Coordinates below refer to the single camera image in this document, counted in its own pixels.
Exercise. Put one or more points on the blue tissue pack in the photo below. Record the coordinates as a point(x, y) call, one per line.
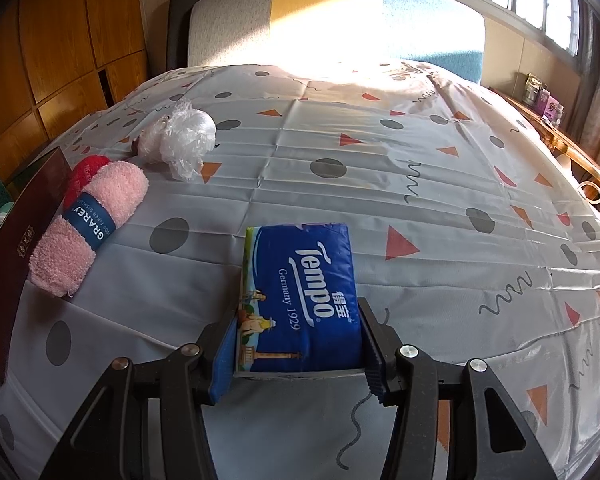
point(305, 300)

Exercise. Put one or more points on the wooden wardrobe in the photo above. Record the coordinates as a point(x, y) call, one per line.
point(55, 35)

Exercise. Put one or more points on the red yarn ball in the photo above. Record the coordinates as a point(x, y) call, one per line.
point(87, 172)

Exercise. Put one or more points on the grey yellow blue headboard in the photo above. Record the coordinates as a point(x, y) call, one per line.
point(230, 25)

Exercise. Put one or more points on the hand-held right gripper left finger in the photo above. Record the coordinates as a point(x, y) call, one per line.
point(222, 360)

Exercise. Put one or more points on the pink towel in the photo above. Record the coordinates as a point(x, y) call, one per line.
point(120, 185)

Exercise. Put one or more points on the clear plastic bag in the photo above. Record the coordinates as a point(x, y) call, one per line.
point(185, 135)

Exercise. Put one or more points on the green clear bottle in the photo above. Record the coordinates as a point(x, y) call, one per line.
point(2, 221)

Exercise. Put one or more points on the wooden side table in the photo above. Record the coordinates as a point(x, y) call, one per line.
point(555, 135)

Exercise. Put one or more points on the beige side curtain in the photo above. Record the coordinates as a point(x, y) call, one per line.
point(595, 110)

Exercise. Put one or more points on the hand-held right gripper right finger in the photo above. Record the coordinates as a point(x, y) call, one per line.
point(380, 360)

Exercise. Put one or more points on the gold tin box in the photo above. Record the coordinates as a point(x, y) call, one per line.
point(15, 260)

